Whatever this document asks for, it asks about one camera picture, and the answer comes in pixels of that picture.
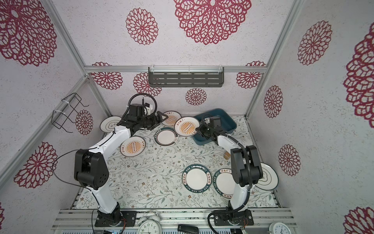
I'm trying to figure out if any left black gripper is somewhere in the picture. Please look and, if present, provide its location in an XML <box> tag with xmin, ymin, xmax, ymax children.
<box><xmin>138</xmin><ymin>110</ymin><xmax>168</xmax><ymax>131</ymax></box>

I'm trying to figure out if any white plate green red rim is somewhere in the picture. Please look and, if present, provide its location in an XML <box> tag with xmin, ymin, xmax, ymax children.
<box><xmin>154</xmin><ymin>127</ymin><xmax>179</xmax><ymax>147</ymax></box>

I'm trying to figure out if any large orange sunburst plate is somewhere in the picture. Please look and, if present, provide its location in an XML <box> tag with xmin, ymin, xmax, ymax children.
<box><xmin>174</xmin><ymin>117</ymin><xmax>200</xmax><ymax>137</ymax></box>

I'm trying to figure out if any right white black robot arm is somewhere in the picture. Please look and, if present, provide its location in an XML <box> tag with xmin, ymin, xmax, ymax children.
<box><xmin>196</xmin><ymin>116</ymin><xmax>263</xmax><ymax>214</ymax></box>

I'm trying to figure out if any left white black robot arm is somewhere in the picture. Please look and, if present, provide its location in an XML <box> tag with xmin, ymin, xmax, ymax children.
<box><xmin>74</xmin><ymin>104</ymin><xmax>168</xmax><ymax>214</ymax></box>

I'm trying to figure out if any teal plastic bin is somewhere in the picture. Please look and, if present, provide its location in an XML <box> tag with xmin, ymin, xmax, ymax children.
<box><xmin>192</xmin><ymin>108</ymin><xmax>237</xmax><ymax>145</ymax></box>

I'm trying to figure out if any small orange sunburst plate back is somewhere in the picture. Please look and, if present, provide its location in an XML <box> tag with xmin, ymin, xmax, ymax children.
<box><xmin>162</xmin><ymin>111</ymin><xmax>182</xmax><ymax>127</ymax></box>

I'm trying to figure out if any brown spice jar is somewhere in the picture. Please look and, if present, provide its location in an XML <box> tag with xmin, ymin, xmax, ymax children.
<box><xmin>224</xmin><ymin>151</ymin><xmax>231</xmax><ymax>160</ymax></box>

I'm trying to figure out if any white plate brown flower outline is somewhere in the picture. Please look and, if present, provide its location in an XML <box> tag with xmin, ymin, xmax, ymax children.
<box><xmin>100</xmin><ymin>116</ymin><xmax>121</xmax><ymax>133</ymax></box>

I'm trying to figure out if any white plate gold outline right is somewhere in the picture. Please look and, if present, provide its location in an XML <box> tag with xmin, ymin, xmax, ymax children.
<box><xmin>256</xmin><ymin>162</ymin><xmax>279</xmax><ymax>191</ymax></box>

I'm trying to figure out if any black remote device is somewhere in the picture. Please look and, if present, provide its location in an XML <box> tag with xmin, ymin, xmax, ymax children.
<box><xmin>177</xmin><ymin>224</ymin><xmax>199</xmax><ymax>234</ymax></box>

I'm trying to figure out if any white alarm clock centre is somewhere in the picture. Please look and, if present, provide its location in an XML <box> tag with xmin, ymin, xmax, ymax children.
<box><xmin>137</xmin><ymin>214</ymin><xmax>162</xmax><ymax>234</ymax></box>

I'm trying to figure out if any white clock right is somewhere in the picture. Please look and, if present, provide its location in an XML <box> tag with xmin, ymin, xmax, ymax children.
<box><xmin>268</xmin><ymin>222</ymin><xmax>292</xmax><ymax>234</ymax></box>

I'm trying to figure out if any grey wall shelf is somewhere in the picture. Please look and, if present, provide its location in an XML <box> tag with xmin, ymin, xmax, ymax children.
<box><xmin>148</xmin><ymin>67</ymin><xmax>225</xmax><ymax>88</ymax></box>

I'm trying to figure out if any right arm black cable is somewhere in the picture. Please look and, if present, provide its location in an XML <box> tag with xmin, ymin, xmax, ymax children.
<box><xmin>207</xmin><ymin>133</ymin><xmax>253</xmax><ymax>234</ymax></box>

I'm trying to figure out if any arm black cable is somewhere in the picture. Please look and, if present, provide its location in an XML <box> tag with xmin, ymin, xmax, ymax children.
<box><xmin>207</xmin><ymin>133</ymin><xmax>253</xmax><ymax>234</ymax></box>
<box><xmin>52</xmin><ymin>149</ymin><xmax>88</xmax><ymax>189</ymax></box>

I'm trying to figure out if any black wire wall rack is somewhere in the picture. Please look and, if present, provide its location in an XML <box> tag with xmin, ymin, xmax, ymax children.
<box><xmin>51</xmin><ymin>92</ymin><xmax>89</xmax><ymax>134</ymax></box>

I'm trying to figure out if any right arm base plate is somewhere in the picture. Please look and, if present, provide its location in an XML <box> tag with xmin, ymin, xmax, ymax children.
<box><xmin>213</xmin><ymin>209</ymin><xmax>254</xmax><ymax>226</ymax></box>

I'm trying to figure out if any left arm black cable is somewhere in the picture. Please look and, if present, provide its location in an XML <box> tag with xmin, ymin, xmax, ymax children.
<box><xmin>52</xmin><ymin>149</ymin><xmax>88</xmax><ymax>189</ymax></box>

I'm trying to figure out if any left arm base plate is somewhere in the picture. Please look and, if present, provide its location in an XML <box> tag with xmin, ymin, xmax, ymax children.
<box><xmin>94</xmin><ymin>211</ymin><xmax>137</xmax><ymax>227</ymax></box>

